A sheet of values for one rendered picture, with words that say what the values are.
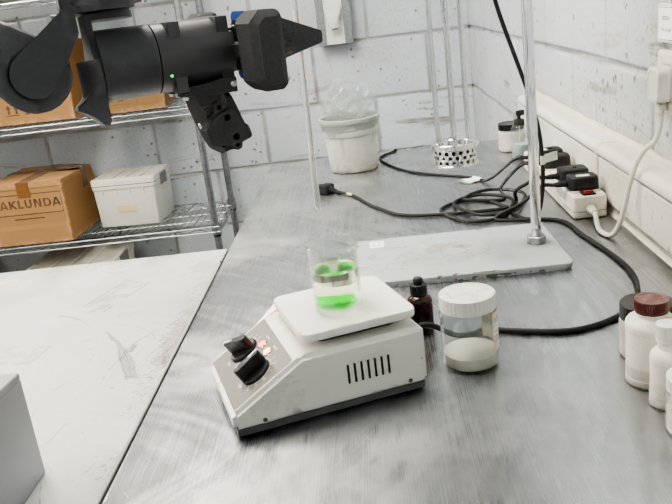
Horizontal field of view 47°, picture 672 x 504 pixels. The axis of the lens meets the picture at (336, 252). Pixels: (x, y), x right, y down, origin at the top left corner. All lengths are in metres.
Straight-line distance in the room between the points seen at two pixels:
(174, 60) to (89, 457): 0.38
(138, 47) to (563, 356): 0.52
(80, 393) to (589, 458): 0.55
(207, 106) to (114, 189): 2.36
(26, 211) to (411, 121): 1.50
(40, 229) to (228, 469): 2.39
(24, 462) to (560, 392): 0.50
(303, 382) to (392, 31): 2.48
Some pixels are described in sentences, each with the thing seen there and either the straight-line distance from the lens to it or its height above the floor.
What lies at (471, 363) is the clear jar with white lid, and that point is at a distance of 0.82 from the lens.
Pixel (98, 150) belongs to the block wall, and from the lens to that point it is 3.35.
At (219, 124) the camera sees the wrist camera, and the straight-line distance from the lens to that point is 0.67.
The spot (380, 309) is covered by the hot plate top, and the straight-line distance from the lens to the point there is 0.77.
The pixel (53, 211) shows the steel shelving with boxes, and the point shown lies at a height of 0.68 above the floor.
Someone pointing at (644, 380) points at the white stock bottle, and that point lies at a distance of 0.79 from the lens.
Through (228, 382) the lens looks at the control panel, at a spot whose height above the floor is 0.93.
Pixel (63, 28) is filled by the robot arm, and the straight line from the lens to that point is 0.64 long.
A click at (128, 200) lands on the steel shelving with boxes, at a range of 3.02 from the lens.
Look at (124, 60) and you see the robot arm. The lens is 0.65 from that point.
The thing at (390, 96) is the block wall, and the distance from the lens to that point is 3.15.
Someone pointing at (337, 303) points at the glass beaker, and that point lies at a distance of 0.76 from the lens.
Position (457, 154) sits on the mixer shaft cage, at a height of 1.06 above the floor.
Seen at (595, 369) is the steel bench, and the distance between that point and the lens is 0.84.
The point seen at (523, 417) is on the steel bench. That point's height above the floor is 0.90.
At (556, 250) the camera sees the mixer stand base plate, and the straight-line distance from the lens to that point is 1.15.
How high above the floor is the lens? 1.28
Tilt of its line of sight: 18 degrees down
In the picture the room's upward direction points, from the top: 7 degrees counter-clockwise
